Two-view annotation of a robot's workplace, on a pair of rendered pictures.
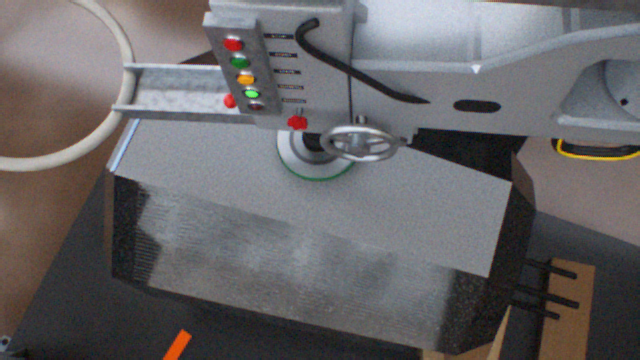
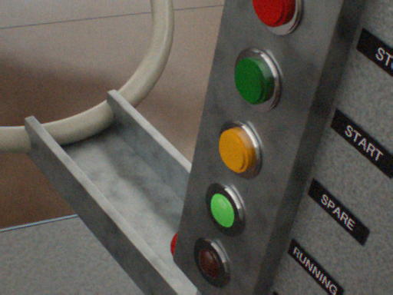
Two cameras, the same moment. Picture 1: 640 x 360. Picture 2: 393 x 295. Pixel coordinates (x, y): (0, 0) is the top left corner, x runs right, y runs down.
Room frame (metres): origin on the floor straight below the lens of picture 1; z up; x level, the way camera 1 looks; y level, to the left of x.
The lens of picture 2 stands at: (0.18, -0.07, 1.70)
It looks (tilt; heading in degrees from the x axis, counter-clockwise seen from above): 40 degrees down; 28
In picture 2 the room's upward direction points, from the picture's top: 11 degrees clockwise
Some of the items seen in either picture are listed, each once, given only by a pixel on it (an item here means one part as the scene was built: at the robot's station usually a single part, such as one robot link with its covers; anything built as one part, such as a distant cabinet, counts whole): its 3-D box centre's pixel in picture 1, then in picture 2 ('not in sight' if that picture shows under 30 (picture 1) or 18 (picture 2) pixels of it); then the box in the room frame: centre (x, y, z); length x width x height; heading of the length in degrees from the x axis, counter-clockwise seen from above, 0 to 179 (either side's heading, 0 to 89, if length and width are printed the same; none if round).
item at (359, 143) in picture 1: (360, 127); not in sight; (0.47, -0.10, 1.22); 0.15 x 0.10 x 0.15; 72
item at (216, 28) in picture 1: (247, 70); (258, 141); (0.54, 0.08, 1.39); 0.08 x 0.03 x 0.28; 72
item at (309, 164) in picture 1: (318, 138); not in sight; (0.62, -0.02, 0.89); 0.21 x 0.21 x 0.01
